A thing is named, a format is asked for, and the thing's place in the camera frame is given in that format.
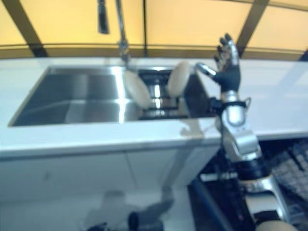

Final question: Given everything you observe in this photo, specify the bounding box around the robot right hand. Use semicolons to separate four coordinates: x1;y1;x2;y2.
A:
194;33;242;93

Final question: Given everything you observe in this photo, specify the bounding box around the cream round plate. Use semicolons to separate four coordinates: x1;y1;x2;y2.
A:
123;68;152;109
167;61;191;96

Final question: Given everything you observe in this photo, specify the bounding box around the black dishwasher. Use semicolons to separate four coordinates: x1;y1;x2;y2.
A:
187;134;308;231

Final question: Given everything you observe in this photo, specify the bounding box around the white cabinet door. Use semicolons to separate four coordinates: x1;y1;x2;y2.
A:
0;150;136;204
126;143;214;192

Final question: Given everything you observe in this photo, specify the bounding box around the black sink drying rack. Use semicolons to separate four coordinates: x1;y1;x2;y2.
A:
136;68;193;120

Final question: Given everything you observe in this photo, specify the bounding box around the chrome gooseneck faucet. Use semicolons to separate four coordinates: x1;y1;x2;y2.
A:
96;0;133;67

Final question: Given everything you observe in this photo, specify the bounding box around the stainless steel sink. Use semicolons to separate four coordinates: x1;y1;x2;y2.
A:
7;66;218;128

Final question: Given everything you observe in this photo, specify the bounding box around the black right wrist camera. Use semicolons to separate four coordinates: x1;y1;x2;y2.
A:
208;97;222;111

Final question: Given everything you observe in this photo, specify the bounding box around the wire dishwasher rack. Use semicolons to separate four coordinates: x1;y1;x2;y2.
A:
270;141;308;195

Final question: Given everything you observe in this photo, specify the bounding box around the yellow window with dark frame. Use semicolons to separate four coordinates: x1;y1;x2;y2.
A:
0;0;308;61

